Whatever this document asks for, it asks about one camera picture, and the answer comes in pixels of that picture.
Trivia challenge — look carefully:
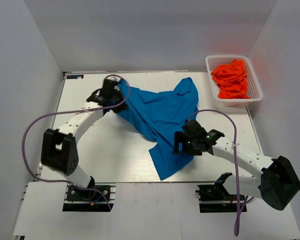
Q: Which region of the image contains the blue t shirt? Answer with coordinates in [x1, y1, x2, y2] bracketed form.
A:
[118, 77, 199, 180]

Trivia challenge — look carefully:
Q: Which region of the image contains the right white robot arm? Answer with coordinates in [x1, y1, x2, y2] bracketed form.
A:
[173, 119, 300, 211]

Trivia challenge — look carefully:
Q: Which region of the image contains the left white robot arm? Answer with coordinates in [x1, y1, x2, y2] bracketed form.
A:
[41, 74, 128, 200]

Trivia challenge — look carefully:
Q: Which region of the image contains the blue table label sticker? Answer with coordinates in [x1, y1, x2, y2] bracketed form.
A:
[66, 74, 84, 80]

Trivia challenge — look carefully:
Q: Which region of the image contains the white plastic basket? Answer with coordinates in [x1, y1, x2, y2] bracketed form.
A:
[205, 55, 263, 107]

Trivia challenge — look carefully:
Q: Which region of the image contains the orange t shirt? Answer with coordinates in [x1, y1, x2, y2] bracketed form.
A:
[211, 59, 250, 99]

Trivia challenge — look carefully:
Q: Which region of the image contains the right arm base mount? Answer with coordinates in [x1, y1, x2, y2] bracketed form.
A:
[195, 172, 238, 213]

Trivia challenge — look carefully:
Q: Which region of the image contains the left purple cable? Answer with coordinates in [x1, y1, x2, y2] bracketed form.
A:
[21, 74, 131, 211]

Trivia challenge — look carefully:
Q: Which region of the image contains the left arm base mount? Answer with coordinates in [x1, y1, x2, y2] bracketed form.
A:
[62, 183, 116, 213]

